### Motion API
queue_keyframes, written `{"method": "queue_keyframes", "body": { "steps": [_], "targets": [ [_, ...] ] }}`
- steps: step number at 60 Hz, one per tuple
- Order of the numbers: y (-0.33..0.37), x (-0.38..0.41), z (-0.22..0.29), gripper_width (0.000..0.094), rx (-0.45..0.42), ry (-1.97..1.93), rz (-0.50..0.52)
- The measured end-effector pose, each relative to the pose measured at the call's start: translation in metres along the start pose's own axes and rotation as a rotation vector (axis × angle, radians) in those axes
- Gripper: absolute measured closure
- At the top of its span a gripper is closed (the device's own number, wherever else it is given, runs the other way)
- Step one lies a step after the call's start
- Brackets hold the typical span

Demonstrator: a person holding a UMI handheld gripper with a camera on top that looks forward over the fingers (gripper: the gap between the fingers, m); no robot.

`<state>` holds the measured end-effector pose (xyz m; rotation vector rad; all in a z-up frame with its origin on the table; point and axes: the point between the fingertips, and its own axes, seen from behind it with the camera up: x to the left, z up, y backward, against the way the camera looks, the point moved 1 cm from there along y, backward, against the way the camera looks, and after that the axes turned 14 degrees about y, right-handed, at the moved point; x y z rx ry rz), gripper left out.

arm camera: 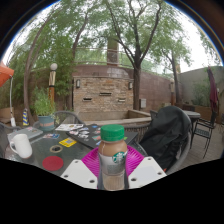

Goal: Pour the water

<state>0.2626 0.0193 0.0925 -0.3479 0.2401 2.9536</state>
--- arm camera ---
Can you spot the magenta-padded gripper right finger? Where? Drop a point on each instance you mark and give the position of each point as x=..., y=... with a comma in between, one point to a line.
x=145, y=171

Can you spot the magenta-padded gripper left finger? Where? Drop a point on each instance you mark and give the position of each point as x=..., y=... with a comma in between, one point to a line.
x=80, y=173

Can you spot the green-capped coffee drink bottle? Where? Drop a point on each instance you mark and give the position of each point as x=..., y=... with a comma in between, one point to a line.
x=112, y=160

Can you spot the flat round red coaster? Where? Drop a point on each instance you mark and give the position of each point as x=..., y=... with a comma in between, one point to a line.
x=52, y=163

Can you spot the black laptop with stickers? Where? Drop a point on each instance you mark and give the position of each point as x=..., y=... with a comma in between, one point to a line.
x=86, y=135

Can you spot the black jacket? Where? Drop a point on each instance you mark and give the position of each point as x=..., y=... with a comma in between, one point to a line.
x=166, y=133

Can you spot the small blue sticker card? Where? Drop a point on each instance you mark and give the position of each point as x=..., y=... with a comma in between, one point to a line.
x=50, y=136

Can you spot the white sticker sheet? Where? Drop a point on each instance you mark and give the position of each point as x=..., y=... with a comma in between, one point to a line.
x=68, y=127

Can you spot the white ceramic mug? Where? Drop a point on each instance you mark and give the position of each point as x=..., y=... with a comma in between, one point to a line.
x=22, y=146

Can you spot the grey laptop with stickers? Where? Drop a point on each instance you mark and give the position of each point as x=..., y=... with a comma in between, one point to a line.
x=25, y=132

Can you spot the black metal chair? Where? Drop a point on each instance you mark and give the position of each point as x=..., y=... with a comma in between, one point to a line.
x=205, y=128

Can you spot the green plant in teal pot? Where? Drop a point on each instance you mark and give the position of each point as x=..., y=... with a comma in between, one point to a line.
x=45, y=106

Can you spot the round dark patio table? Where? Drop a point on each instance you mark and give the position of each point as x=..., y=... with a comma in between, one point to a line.
x=195, y=114

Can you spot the dark-trunked tree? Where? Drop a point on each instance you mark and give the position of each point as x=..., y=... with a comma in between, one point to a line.
x=136, y=86

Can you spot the leaning grey-trunked tree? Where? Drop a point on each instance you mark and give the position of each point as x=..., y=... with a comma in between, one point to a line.
x=28, y=83

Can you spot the closed maroon umbrella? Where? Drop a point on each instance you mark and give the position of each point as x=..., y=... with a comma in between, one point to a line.
x=213, y=90

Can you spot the orange patio umbrella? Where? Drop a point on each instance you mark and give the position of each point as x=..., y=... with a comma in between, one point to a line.
x=5, y=73

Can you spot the blue and yellow striped post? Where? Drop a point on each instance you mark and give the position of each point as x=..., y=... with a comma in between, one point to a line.
x=25, y=117

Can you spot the black wall lamp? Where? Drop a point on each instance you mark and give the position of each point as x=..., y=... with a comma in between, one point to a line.
x=130, y=85
x=78, y=83

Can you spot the globe-topped wooden lamp post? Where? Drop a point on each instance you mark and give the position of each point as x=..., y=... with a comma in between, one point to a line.
x=52, y=83

